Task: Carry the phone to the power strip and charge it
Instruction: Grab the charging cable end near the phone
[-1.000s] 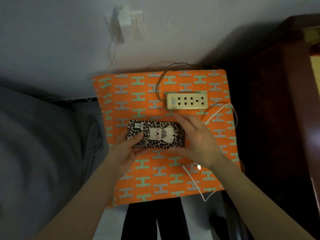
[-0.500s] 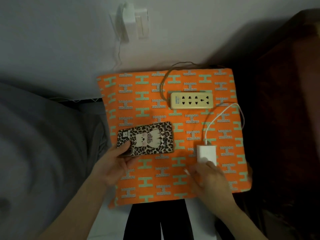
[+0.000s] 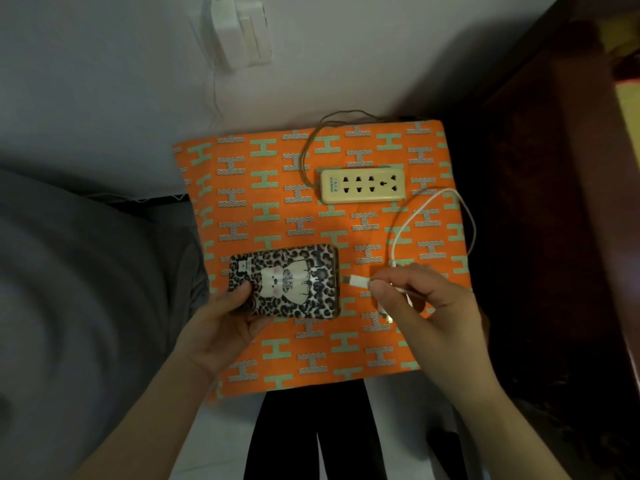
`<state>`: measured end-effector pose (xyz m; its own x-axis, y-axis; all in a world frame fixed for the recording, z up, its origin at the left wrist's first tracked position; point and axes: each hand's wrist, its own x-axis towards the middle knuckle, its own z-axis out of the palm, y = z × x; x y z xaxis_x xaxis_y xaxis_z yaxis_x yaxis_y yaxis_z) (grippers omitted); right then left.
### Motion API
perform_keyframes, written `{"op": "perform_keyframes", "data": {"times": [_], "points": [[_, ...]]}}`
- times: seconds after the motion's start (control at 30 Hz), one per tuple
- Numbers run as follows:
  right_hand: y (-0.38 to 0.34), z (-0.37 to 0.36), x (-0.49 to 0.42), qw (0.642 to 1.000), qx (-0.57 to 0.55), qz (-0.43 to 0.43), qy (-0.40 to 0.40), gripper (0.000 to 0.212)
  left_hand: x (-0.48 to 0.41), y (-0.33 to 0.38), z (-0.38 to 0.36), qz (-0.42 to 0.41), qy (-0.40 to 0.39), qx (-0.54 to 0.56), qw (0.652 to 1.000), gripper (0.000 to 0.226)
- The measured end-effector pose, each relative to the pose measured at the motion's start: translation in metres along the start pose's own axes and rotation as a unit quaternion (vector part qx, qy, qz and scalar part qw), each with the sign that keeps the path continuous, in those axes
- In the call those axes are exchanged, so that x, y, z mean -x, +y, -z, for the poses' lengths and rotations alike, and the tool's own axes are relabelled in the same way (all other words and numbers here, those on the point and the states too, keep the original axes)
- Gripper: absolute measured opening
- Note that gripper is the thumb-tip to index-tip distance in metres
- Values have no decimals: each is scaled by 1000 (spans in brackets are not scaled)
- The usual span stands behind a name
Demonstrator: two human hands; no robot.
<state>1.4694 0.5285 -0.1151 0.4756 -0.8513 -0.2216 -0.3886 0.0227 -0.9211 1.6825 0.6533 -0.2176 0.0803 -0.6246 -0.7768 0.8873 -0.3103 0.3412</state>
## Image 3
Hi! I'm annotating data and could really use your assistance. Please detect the person's right forearm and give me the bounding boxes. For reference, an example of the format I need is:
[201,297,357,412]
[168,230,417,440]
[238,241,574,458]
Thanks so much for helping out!
[451,379,573,480]

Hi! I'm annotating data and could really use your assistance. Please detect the white charging cable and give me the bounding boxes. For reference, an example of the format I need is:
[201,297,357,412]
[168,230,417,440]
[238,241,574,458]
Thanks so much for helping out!
[343,188,477,325]

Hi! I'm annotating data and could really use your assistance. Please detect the white wall socket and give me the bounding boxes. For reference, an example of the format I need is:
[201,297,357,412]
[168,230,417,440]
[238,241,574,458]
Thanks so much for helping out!
[237,0,274,66]

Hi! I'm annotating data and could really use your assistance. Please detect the brown power strip cord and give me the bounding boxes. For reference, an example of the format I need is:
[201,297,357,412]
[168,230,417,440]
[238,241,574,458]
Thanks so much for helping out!
[299,110,386,189]

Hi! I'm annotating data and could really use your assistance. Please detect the person's black trousers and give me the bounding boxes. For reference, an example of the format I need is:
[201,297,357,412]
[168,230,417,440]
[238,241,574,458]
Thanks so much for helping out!
[243,379,387,480]

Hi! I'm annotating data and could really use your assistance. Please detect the phone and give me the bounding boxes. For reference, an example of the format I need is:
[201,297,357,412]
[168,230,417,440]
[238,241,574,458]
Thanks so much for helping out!
[228,244,343,320]

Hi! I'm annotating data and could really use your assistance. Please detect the white wall charger adapter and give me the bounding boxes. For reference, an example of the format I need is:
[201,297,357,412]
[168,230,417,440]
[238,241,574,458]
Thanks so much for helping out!
[209,0,247,71]

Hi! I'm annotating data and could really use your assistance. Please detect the person's right hand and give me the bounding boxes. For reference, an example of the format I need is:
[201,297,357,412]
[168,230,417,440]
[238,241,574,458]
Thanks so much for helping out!
[370,263,502,406]

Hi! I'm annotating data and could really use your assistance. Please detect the grey bedding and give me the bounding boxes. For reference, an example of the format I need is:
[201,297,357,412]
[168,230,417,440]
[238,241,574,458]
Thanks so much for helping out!
[0,166,212,480]

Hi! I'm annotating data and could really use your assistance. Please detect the orange patterned cloth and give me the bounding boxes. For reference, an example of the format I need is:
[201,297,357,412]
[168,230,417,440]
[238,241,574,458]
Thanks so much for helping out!
[172,119,476,399]

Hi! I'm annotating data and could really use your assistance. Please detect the person's left hand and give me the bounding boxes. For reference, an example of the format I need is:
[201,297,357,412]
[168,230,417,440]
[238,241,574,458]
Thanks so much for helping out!
[174,282,274,378]

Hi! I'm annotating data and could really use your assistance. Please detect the dark wooden furniture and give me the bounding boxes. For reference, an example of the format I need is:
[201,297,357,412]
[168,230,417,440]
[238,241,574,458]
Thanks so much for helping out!
[440,0,640,480]

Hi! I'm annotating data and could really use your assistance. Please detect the beige power strip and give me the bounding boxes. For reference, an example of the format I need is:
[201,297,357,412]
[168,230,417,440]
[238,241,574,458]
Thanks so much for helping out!
[319,165,407,205]

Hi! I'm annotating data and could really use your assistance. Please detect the person's left forearm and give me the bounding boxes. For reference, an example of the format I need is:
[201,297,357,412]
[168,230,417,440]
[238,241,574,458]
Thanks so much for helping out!
[70,345,222,480]

